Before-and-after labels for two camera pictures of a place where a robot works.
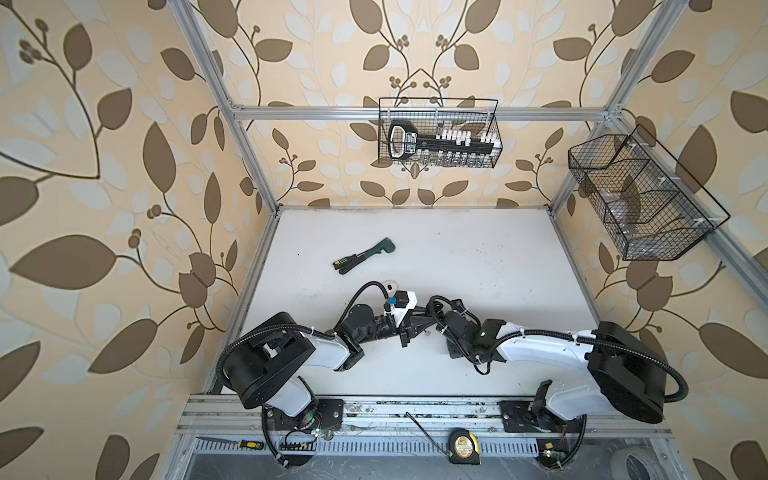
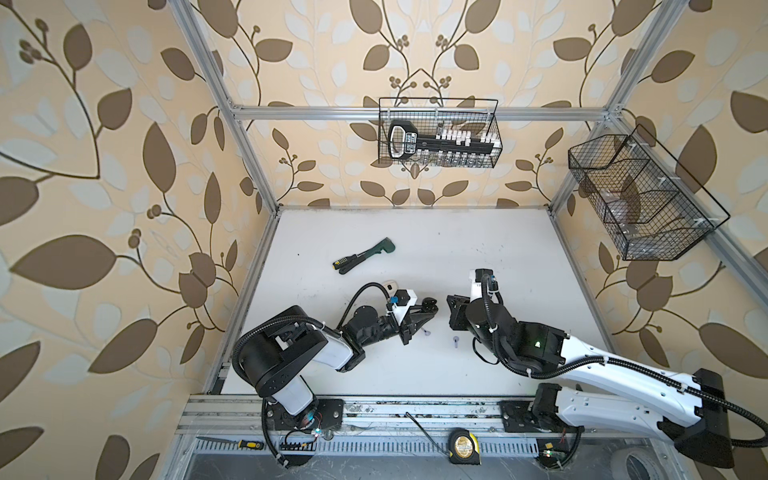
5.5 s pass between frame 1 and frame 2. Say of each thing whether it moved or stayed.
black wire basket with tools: stayed
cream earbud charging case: stayed
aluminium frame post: stayed
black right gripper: moved
